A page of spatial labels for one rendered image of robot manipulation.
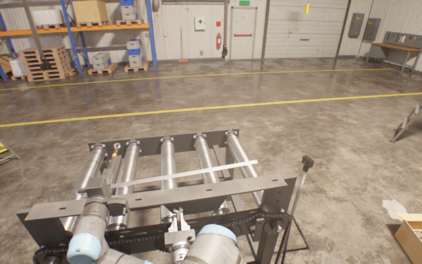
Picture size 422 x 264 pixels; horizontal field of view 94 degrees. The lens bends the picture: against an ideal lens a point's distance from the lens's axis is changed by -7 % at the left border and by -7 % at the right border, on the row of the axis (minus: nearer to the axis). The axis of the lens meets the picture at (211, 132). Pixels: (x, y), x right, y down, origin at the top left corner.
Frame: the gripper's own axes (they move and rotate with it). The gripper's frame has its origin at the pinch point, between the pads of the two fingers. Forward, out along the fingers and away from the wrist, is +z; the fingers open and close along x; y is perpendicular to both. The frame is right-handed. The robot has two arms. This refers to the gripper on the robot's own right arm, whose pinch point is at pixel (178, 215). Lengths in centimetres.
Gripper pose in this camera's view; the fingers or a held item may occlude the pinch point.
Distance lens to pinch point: 106.6
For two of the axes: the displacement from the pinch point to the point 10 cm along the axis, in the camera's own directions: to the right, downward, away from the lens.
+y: 0.9, -7.2, -6.9
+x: -9.8, 0.6, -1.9
